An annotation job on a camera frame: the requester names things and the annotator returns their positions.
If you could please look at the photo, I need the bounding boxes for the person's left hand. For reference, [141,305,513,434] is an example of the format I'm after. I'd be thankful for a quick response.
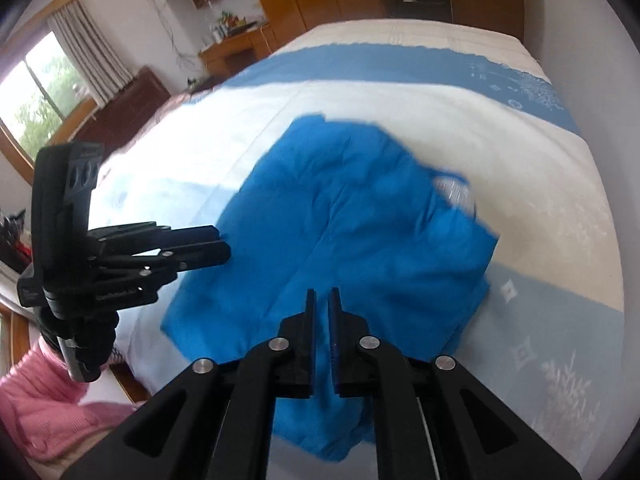
[39,306,120,383]

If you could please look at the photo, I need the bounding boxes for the blue pants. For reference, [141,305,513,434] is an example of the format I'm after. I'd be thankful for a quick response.
[160,116,501,463]

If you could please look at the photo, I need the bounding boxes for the person's left forearm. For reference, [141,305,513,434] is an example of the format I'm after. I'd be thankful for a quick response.
[0,335,148,466]

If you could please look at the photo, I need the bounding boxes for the white and blue bed blanket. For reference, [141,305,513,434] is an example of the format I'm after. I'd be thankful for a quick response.
[92,19,626,471]

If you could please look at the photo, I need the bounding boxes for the beige curtain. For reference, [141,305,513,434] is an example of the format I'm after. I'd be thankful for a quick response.
[46,0,137,107]

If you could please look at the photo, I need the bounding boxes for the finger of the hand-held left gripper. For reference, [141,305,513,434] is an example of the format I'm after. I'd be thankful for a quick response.
[95,240,232,293]
[87,221,222,257]

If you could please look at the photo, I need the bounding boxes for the pink patterned bedsheet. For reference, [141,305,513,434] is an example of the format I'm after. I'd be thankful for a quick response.
[112,85,213,158]

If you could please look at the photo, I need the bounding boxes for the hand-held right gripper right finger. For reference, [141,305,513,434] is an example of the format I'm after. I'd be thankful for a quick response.
[327,287,583,480]

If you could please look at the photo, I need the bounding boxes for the black appliance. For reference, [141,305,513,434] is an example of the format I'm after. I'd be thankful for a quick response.
[389,0,455,24]

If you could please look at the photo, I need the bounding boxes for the dark wooden cabinet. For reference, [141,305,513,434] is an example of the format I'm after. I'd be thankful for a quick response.
[50,66,173,147]

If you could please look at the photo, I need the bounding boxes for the window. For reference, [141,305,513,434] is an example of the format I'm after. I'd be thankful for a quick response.
[0,31,98,161]

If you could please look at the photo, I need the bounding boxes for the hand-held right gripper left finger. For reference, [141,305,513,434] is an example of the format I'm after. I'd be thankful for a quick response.
[60,289,317,480]

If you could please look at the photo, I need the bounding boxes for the clutter on desk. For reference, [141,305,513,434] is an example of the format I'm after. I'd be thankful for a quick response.
[209,10,258,43]

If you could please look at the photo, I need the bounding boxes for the wooden desk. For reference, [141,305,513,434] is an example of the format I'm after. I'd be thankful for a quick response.
[198,22,278,81]

